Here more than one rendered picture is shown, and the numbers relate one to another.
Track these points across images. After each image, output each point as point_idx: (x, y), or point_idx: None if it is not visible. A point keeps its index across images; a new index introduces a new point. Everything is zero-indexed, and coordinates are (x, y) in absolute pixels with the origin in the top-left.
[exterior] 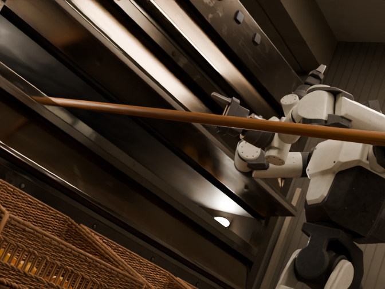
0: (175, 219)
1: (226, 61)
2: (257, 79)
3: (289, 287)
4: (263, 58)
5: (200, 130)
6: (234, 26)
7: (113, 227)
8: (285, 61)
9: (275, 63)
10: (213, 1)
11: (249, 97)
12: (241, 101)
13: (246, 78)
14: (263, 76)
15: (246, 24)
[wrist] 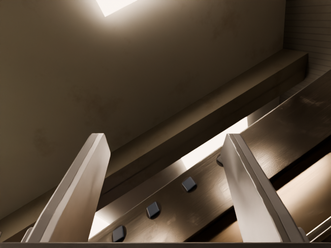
0: None
1: (239, 230)
2: (286, 167)
3: None
4: (254, 150)
5: None
6: (195, 197)
7: None
8: (267, 113)
9: (267, 131)
10: (155, 226)
11: (320, 198)
12: (327, 236)
13: (280, 188)
14: (282, 155)
15: (202, 174)
